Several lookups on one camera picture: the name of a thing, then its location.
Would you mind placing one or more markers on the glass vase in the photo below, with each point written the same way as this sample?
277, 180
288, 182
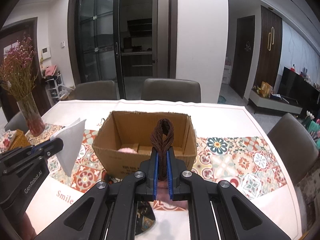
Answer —
33, 122

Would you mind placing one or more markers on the sliding glass door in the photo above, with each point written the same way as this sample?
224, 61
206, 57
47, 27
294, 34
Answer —
100, 42

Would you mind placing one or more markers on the white television cabinet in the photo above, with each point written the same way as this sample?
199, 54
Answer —
275, 103

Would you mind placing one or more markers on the white storage box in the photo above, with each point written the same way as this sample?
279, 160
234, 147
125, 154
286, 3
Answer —
226, 75

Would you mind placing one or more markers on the dried pink flowers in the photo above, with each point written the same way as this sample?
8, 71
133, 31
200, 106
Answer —
17, 67

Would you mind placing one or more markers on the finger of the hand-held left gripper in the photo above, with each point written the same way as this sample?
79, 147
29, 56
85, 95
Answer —
38, 148
25, 163

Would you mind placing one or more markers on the brown cardboard box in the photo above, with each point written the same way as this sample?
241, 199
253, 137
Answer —
120, 160

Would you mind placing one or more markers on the white cloth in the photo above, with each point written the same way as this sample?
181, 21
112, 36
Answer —
70, 142

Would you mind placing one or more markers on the yellow gift boxes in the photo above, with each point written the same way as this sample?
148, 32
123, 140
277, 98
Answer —
266, 88

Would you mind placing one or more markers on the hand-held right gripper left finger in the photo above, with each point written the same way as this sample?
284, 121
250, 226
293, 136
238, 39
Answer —
155, 177

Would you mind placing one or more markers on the brown knitted scrunchie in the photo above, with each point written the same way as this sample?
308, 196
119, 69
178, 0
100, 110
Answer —
160, 145

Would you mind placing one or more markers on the white intercom panel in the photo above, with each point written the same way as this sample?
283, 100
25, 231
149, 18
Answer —
45, 53

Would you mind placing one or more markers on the pink plush hat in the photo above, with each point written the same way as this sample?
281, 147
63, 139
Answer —
50, 70

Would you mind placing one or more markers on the grey dining chair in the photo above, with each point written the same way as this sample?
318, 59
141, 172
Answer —
95, 90
15, 122
292, 140
170, 90

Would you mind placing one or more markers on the mauve pink cloth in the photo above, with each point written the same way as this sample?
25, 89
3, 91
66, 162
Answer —
163, 192

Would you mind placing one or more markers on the black television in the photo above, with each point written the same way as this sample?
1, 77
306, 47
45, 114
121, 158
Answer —
295, 85

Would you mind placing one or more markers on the black floral cloth pouch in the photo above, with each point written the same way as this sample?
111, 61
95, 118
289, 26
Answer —
145, 217

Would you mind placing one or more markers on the woven tissue box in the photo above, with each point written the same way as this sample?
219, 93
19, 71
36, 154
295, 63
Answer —
18, 140

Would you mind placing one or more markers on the pile of colourful toys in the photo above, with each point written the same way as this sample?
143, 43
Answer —
311, 127

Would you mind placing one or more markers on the dark interior door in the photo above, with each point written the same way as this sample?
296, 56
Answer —
241, 62

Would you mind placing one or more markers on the white shoe rack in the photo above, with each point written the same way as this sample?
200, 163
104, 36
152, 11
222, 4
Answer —
53, 90

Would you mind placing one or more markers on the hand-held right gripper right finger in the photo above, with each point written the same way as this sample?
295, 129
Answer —
170, 177

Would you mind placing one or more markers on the green waste bin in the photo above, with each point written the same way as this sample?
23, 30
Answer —
222, 100

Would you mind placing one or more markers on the glass vase dried flowers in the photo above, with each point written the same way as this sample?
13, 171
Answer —
7, 36

